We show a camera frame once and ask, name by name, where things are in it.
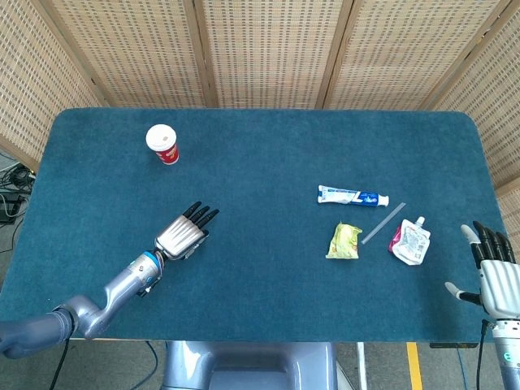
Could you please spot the white blue toothpaste tube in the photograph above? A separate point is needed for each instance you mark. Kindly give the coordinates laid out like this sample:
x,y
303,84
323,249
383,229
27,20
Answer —
x,y
351,196

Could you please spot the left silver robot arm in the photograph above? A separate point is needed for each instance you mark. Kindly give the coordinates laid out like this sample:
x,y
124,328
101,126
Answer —
x,y
93,302

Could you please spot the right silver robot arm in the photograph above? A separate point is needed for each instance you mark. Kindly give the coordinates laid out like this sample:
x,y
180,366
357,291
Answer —
x,y
508,353

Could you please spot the white table leg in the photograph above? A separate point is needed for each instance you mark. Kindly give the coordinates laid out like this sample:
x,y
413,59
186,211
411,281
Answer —
x,y
362,365

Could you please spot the woven bamboo folding screen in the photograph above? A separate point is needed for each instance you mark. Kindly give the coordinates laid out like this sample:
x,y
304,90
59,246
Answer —
x,y
260,53

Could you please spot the yellow green snack packet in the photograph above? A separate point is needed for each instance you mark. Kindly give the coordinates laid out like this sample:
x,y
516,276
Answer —
x,y
344,241

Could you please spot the red paper cup white lid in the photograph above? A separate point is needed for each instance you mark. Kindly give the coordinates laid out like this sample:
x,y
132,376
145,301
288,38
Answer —
x,y
163,144

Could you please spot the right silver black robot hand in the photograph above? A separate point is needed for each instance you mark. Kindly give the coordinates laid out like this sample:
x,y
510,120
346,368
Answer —
x,y
493,280

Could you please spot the white pink spout pouch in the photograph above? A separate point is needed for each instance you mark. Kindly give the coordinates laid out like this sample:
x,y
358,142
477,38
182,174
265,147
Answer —
x,y
410,243

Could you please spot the clear plastic straw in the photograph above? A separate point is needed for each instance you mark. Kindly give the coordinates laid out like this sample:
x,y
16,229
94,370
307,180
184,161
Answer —
x,y
384,223

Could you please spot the blue table mat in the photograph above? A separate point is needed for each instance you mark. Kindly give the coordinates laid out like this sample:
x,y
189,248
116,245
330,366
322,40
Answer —
x,y
260,170

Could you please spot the grey blue robot torso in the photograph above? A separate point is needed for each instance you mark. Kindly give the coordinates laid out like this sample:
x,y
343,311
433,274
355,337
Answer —
x,y
250,365

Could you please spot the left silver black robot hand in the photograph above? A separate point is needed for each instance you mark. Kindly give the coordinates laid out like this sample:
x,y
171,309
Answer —
x,y
185,233

